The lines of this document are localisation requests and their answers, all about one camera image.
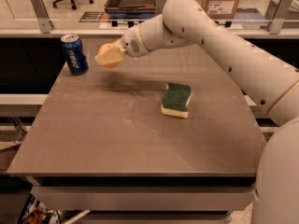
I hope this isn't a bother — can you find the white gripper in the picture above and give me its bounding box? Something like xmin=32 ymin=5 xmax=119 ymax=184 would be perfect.
xmin=94 ymin=23 xmax=150 ymax=66

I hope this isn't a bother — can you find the orange fruit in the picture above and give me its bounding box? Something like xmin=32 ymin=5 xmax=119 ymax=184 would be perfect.
xmin=99 ymin=44 xmax=118 ymax=68

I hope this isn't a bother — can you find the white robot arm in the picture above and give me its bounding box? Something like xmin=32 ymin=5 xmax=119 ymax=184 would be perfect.
xmin=95 ymin=0 xmax=299 ymax=224

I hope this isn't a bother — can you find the blue pepsi can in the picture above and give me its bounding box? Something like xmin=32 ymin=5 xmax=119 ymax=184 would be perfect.
xmin=61 ymin=34 xmax=89 ymax=75

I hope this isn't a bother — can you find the green yellow sponge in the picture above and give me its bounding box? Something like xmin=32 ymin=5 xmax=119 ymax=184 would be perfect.
xmin=161 ymin=82 xmax=192 ymax=119

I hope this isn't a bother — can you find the cardboard box with label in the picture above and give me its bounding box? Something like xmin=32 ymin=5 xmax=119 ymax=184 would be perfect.
xmin=201 ymin=0 xmax=240 ymax=19

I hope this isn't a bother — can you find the grey drawer front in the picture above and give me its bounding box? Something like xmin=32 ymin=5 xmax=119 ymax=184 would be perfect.
xmin=32 ymin=187 xmax=254 ymax=212

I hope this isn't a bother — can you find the box of colourful snacks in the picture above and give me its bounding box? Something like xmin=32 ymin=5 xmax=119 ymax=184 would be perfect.
xmin=16 ymin=194 xmax=63 ymax=224

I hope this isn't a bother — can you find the middle metal glass bracket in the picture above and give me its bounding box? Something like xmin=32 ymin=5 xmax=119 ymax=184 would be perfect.
xmin=155 ymin=0 xmax=166 ymax=15

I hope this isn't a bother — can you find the metal glass bracket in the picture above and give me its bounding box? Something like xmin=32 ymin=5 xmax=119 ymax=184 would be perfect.
xmin=267 ymin=0 xmax=292 ymax=35
xmin=30 ymin=0 xmax=53 ymax=34
xmin=155 ymin=0 xmax=166 ymax=15

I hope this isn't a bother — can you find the left metal glass bracket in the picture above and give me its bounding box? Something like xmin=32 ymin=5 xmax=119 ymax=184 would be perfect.
xmin=30 ymin=0 xmax=53 ymax=34

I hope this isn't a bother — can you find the right metal glass bracket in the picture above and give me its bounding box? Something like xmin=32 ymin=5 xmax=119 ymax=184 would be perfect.
xmin=267 ymin=0 xmax=292 ymax=35

